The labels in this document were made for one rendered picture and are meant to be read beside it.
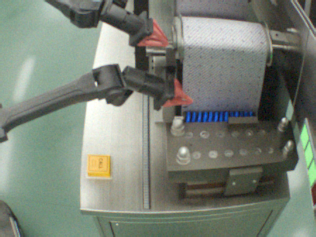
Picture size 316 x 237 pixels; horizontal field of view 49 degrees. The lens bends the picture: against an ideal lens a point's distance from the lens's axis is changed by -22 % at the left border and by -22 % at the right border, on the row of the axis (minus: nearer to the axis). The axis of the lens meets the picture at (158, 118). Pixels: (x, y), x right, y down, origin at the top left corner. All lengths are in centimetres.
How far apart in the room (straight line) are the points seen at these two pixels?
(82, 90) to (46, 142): 154
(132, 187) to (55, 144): 137
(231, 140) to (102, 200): 40
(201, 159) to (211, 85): 20
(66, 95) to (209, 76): 37
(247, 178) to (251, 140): 11
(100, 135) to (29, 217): 108
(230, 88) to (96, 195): 48
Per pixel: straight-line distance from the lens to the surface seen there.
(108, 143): 131
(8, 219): 201
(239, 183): 114
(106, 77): 105
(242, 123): 118
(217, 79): 113
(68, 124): 261
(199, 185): 117
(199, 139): 114
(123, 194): 119
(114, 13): 99
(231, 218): 125
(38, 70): 310
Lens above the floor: 191
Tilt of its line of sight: 48 degrees down
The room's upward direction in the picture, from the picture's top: straight up
